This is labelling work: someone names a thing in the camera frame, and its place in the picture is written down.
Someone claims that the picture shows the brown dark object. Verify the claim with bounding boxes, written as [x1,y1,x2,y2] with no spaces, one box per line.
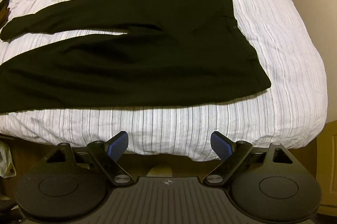
[0,0,10,28]

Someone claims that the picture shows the black pants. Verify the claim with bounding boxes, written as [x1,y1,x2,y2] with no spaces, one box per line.
[1,0,271,114]

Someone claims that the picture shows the white striped duvet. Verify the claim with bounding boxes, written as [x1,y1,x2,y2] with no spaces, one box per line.
[1,0,328,161]

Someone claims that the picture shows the clear plastic bag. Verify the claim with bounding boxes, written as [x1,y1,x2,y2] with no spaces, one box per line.
[0,142,17,178]

